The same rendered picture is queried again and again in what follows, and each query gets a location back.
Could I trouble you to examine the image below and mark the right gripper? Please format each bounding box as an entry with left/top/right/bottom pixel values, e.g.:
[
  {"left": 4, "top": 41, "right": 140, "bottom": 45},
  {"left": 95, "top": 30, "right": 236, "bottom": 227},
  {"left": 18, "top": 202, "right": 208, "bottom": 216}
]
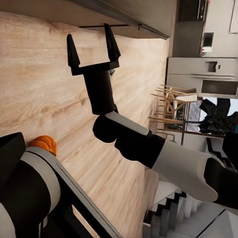
[{"left": 66, "top": 23, "right": 121, "bottom": 100}]

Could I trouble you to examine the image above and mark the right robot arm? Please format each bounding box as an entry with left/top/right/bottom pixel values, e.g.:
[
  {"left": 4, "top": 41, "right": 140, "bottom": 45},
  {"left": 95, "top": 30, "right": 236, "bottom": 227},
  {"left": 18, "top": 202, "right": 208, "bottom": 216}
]
[{"left": 66, "top": 23, "right": 238, "bottom": 216}]

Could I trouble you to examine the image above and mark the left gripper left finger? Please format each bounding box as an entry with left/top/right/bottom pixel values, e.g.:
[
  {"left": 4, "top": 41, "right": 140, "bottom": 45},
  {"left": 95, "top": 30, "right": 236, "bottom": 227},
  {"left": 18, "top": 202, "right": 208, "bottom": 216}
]
[{"left": 0, "top": 132, "right": 26, "bottom": 190}]

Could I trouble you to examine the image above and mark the pumpkin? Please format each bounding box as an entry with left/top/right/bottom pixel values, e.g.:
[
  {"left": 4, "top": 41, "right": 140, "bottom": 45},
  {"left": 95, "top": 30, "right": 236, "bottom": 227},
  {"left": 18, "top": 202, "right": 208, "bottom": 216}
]
[{"left": 29, "top": 135, "right": 57, "bottom": 157}]

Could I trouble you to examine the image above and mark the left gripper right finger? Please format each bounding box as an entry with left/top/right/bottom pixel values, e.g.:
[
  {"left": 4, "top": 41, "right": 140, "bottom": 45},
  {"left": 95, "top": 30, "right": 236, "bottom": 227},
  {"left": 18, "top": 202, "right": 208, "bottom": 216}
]
[{"left": 222, "top": 131, "right": 238, "bottom": 172}]

